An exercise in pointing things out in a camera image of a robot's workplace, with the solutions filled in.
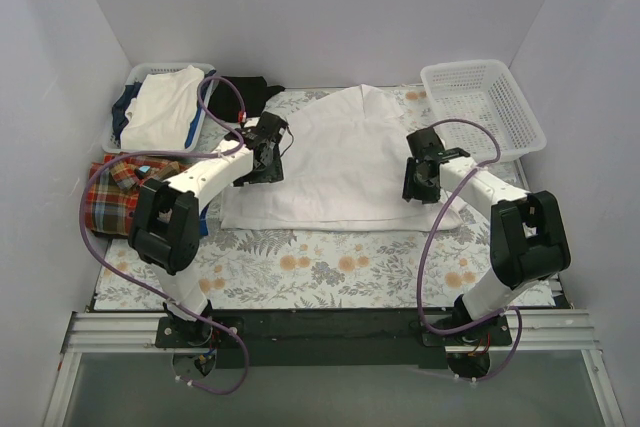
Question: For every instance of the white plastic basket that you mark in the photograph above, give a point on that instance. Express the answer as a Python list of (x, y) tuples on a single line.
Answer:
[(139, 73), (480, 100)]

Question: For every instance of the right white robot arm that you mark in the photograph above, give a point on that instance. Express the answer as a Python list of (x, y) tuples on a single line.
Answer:
[(527, 239)]

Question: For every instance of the right white plastic basket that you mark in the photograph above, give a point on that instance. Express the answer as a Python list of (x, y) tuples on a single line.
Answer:
[(480, 100)]

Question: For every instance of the red plaid shirt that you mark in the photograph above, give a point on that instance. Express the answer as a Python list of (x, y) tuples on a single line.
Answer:
[(112, 199)]

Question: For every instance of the black folded garment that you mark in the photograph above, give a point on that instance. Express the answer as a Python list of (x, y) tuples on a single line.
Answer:
[(255, 93)]

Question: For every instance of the folded white shirt in basket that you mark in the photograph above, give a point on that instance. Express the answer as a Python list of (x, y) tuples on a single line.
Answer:
[(160, 116)]

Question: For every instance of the left white plastic basket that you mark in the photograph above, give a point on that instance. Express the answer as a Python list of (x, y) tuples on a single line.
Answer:
[(139, 73)]

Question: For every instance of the floral patterned table mat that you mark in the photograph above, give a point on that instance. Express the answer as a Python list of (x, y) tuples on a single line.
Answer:
[(284, 269)]

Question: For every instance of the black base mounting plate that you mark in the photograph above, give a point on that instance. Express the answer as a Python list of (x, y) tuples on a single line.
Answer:
[(343, 337)]

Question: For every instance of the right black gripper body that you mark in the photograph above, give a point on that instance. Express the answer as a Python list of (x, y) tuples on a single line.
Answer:
[(420, 179)]

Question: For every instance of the navy garment in basket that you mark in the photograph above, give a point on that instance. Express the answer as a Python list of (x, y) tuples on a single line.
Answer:
[(119, 109)]

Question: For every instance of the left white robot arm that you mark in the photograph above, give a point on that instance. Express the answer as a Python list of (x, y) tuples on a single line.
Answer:
[(167, 223)]

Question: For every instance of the white long sleeve shirt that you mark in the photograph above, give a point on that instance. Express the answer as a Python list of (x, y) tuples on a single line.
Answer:
[(344, 172)]

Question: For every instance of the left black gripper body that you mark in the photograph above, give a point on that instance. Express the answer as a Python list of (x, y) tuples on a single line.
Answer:
[(265, 162)]

